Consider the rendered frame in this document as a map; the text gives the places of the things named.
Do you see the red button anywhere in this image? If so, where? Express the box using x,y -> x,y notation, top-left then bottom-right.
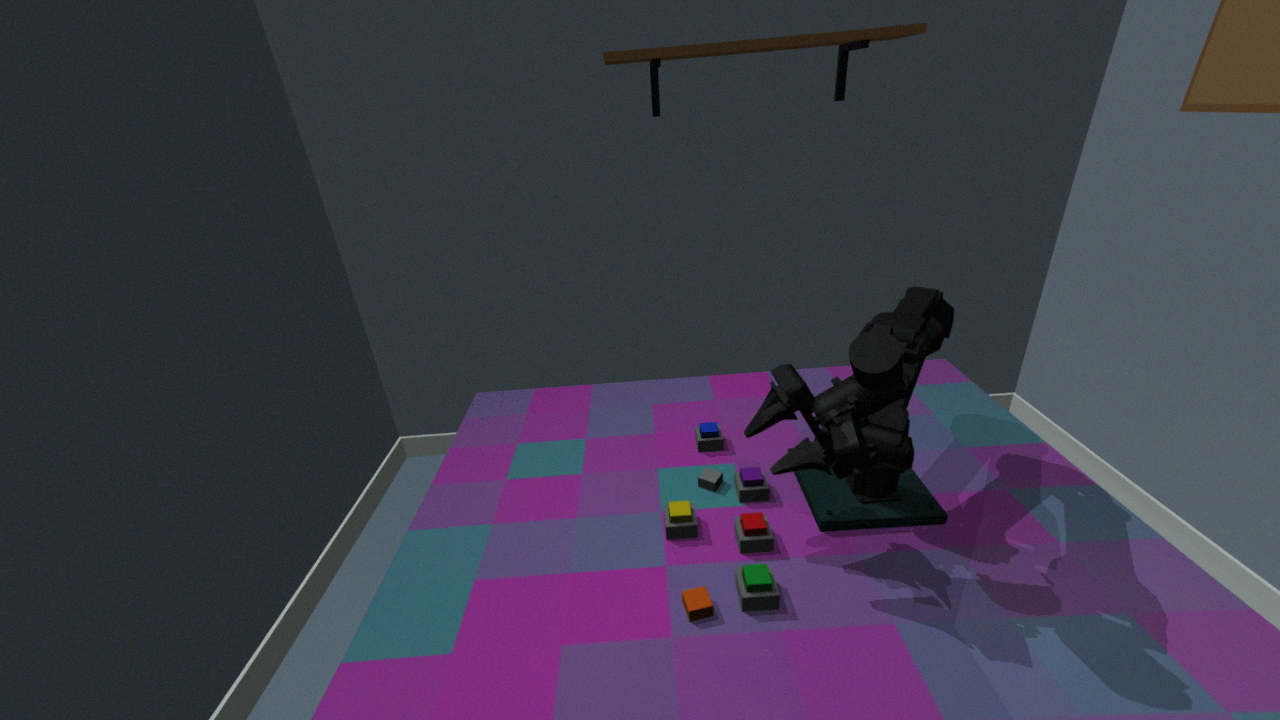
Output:
733,512 -> 774,553

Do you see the green button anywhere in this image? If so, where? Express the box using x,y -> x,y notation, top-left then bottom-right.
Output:
736,564 -> 780,612

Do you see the blue button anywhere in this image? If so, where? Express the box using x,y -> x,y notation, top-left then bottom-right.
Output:
695,421 -> 724,452

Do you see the orange-brown block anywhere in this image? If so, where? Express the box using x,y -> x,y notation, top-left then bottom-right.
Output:
682,585 -> 714,623

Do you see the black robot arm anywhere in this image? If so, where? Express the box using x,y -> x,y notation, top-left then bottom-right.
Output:
819,286 -> 954,503

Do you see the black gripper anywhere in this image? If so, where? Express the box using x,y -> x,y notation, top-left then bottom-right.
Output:
744,364 -> 873,480

